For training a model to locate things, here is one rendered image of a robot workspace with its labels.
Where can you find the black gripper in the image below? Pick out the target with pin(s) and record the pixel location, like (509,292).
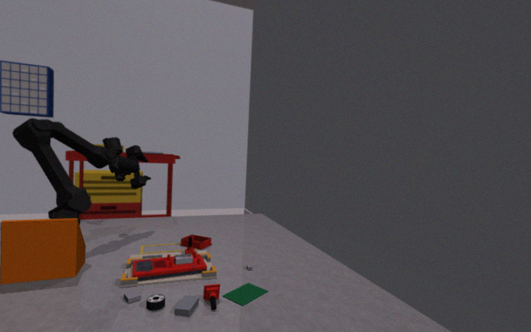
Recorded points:
(134,155)

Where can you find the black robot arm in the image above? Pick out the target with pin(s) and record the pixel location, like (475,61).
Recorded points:
(34,135)

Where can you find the black toy tyre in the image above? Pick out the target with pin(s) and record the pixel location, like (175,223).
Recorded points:
(155,302)

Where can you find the green flat rectangular mat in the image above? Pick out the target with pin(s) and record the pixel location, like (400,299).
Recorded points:
(245,294)

